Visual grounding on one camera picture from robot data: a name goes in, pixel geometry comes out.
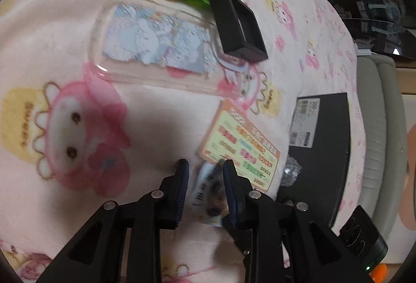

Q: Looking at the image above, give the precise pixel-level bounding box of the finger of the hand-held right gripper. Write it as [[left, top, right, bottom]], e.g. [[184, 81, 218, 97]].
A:
[[221, 216, 254, 266]]

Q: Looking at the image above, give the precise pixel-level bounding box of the grey padded bed frame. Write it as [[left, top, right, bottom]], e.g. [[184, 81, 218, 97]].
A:
[[356, 54, 408, 262]]

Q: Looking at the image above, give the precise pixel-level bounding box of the pink cartoon printed blanket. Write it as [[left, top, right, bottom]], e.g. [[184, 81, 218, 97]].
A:
[[0, 0, 363, 283]]

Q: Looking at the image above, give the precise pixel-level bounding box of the orange object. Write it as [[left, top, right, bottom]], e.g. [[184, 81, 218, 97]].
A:
[[370, 263, 388, 283]]

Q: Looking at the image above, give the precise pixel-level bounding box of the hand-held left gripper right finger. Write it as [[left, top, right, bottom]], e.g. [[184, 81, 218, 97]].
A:
[[222, 159, 373, 283]]

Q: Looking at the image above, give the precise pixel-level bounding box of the crumpled silver foil ball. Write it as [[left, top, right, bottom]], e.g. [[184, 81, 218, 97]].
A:
[[283, 156, 301, 186]]

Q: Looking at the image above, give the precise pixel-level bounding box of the clear cartoon phone case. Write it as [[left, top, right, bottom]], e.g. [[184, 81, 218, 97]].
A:
[[88, 0, 251, 100]]

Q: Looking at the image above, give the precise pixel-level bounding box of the peach round object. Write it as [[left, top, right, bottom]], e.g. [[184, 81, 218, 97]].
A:
[[398, 125, 416, 240]]

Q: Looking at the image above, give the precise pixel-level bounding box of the small white photo packet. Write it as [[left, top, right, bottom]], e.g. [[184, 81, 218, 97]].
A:
[[190, 161, 230, 227]]

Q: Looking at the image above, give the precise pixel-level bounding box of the black square frame box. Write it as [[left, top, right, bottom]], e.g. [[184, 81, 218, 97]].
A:
[[210, 0, 269, 64]]

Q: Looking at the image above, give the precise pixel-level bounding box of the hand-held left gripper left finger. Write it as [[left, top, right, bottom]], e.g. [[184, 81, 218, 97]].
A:
[[37, 159, 190, 283]]

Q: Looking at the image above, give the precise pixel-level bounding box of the black box with white label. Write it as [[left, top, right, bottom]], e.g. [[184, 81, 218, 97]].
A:
[[276, 93, 352, 228]]

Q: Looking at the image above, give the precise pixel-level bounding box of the colourful printed card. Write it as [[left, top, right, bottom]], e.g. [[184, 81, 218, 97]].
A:
[[198, 99, 282, 194]]

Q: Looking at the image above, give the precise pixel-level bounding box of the light wooden board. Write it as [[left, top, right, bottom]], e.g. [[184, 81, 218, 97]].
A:
[[395, 60, 416, 95]]

